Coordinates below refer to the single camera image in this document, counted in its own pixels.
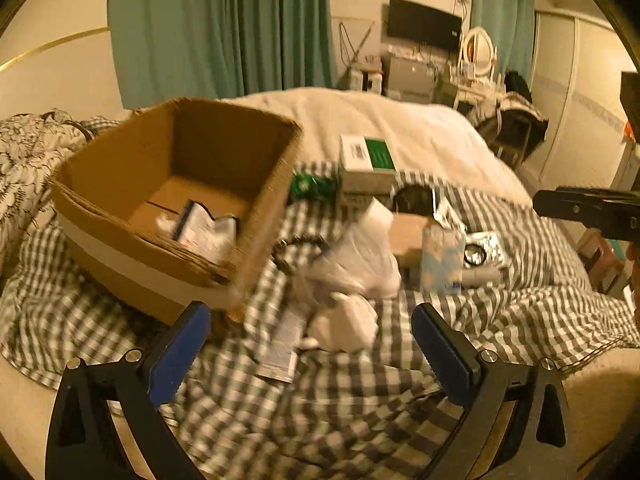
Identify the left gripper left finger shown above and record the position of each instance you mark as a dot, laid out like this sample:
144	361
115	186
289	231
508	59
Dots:
83	442

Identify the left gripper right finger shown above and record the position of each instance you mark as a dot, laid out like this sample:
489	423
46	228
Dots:
515	422

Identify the clear plastic ruler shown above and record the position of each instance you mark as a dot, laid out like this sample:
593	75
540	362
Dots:
480	276

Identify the tan medicine box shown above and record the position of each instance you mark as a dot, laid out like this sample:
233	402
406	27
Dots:
406	235

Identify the white rabbit figurine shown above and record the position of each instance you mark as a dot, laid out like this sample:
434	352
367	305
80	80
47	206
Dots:
349	324

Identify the person right hand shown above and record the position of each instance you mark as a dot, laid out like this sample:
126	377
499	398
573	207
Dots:
633	255

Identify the silver foil packet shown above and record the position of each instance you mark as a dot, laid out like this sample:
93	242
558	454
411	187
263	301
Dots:
484	249

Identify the chair with dark clothes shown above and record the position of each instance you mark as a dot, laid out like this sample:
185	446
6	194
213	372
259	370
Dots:
511	125

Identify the white wardrobe doors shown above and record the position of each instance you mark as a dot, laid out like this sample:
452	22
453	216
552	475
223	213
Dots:
576	73

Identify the checkered grey white cloth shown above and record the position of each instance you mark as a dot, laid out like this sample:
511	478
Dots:
372	414

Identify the white sachet packet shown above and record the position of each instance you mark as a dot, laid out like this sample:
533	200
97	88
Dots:
447	218

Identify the cream quilted bed cover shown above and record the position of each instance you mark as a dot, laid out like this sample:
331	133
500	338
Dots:
432	139

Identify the white barcode tube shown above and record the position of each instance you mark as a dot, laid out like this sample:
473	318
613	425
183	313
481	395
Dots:
280	361

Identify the round vanity mirror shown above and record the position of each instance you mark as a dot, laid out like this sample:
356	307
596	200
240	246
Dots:
478	55

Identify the white paper tape roll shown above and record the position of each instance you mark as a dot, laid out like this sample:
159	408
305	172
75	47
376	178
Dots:
376	217

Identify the packet inside cardboard box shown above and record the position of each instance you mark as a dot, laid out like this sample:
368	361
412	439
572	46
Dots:
205	235

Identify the teal curtain right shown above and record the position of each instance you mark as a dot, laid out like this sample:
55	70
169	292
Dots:
511	26

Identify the teal curtain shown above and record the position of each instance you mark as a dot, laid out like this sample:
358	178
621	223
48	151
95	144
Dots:
219	49
511	26

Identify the grey cabinet under television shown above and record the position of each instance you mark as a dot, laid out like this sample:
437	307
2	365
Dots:
409	81

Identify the brown cardboard box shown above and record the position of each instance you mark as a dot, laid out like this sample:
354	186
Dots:
235	160

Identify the green white medicine box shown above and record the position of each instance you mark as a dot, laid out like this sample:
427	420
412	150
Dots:
366	166

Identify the white plastic bag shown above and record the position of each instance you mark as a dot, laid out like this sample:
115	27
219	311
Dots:
360	262

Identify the green snack packet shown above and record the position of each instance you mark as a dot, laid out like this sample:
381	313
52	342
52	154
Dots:
312	187

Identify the floral black white fabric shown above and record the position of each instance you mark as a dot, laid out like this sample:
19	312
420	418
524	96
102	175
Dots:
32	146

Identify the teal curtain left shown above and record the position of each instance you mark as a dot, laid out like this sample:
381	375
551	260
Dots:
219	49

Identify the black wall television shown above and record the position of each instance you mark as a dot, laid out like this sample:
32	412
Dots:
423	25

